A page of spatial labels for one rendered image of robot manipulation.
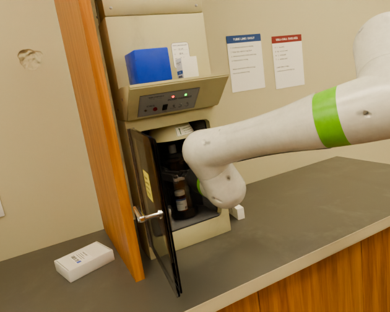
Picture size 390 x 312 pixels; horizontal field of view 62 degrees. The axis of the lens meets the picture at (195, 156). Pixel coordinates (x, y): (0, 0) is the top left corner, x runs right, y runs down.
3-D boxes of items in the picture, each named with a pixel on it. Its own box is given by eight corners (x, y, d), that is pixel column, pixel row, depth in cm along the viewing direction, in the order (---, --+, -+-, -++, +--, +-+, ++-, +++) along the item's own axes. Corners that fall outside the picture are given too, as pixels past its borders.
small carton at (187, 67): (177, 79, 101) (174, 59, 99) (192, 77, 102) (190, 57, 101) (184, 78, 96) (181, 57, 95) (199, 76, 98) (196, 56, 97)
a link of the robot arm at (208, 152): (329, 160, 63) (335, 130, 70) (307, 110, 58) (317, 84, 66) (189, 184, 85) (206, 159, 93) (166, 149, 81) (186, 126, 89)
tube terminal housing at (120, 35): (130, 234, 130) (90, 34, 114) (200, 211, 143) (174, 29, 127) (150, 260, 108) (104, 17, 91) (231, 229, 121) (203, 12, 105)
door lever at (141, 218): (153, 208, 85) (151, 199, 84) (161, 220, 76) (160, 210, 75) (132, 213, 83) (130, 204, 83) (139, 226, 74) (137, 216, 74)
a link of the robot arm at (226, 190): (231, 222, 84) (260, 195, 87) (208, 186, 79) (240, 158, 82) (205, 207, 96) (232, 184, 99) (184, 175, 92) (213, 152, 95)
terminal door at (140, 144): (153, 247, 106) (130, 127, 97) (181, 300, 77) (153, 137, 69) (151, 248, 105) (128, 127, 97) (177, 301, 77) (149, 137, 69)
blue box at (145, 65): (129, 86, 96) (124, 55, 95) (160, 82, 101) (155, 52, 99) (139, 83, 88) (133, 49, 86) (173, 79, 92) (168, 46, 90)
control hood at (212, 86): (124, 121, 98) (117, 88, 96) (215, 104, 111) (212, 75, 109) (134, 122, 88) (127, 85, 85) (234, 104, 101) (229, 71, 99)
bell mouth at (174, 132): (140, 140, 120) (137, 125, 119) (182, 131, 128) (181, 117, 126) (156, 145, 105) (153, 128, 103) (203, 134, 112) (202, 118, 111)
